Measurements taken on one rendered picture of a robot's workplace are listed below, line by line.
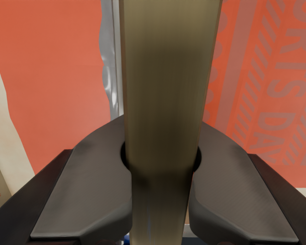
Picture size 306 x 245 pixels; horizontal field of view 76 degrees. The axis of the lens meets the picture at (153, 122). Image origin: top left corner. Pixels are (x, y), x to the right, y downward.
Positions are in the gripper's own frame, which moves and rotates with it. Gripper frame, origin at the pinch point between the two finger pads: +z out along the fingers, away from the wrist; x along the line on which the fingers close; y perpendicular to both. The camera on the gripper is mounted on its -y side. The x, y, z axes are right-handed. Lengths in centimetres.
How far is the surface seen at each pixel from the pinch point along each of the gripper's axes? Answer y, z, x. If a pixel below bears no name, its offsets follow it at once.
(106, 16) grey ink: -5.4, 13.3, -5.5
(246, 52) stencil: -2.2, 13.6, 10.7
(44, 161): 15.2, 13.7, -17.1
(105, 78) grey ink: 1.5, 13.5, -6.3
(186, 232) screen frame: 27.5, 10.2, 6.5
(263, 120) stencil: 6.9, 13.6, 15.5
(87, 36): -3.4, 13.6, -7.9
